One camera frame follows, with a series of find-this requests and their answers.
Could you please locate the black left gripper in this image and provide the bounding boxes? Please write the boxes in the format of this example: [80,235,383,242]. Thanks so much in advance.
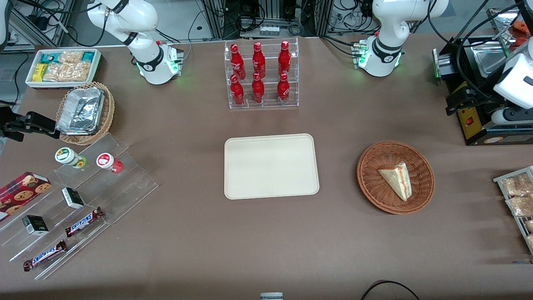
[445,82,499,117]

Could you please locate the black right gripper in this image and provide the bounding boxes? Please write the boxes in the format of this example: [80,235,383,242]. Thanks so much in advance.
[0,107,61,143]

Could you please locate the light oval wicker basket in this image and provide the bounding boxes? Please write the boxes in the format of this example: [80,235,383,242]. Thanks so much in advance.
[56,81,115,146]

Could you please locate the triangular wrapped sandwich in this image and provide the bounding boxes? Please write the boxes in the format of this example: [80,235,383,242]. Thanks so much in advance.
[378,162,413,202]

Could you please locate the round brown wicker basket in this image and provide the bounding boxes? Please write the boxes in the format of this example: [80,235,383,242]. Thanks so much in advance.
[357,141,436,215]

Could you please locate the beige plastic tray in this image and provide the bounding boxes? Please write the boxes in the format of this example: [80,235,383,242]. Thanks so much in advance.
[224,133,320,200]

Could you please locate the black machine with yellow label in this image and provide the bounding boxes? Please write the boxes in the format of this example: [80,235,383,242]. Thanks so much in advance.
[432,37,533,147]

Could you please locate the green lid sunflower tub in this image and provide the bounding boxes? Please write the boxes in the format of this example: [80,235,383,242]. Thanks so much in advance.
[55,147,87,170]

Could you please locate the silver foil packets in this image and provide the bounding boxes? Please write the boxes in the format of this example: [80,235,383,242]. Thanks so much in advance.
[56,86,105,135]

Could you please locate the yellow snack packet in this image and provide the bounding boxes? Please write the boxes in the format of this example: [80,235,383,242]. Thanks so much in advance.
[32,63,49,83]

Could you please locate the clear cracker bag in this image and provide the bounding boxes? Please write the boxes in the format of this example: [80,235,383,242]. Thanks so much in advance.
[42,61,93,83]
[58,50,85,65]

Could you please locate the red plaid cookie box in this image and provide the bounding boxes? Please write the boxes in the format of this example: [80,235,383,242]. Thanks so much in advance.
[0,171,52,222]

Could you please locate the red lid strawberry tub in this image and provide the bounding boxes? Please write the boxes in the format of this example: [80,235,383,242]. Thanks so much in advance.
[96,152,124,174]

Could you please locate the white plastic snack bin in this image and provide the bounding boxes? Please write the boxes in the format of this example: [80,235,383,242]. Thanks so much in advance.
[25,48,103,90]

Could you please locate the small black box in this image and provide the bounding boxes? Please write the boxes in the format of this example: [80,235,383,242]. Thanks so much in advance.
[21,215,50,236]
[61,187,85,210]

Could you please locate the red orange snack packet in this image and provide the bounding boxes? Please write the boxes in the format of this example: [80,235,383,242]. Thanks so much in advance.
[511,20,533,47]

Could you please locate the clear acrylic stepped shelf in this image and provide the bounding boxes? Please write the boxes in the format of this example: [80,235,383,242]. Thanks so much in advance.
[0,133,159,280]

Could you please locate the Snickers chocolate bar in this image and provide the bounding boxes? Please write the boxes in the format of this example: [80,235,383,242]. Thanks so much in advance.
[22,239,67,273]
[64,207,105,238]

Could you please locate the red cola bottle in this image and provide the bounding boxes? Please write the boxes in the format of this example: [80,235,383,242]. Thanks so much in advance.
[230,43,247,80]
[230,74,245,106]
[276,73,291,105]
[252,42,267,80]
[278,40,291,78]
[251,72,265,104]

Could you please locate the clear acrylic bottle rack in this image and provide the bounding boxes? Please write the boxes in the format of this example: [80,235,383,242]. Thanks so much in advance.
[224,37,300,110]

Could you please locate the grey wire snack rack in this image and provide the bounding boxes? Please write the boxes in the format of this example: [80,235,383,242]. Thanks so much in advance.
[493,165,533,255]

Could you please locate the aluminium frame rail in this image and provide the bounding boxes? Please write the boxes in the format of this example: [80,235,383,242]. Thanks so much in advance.
[7,0,76,47]

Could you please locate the black cable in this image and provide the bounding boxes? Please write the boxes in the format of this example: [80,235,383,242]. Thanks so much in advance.
[360,280,422,300]

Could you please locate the aluminium frame rack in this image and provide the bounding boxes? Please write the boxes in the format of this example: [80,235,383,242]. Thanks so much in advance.
[201,0,334,39]

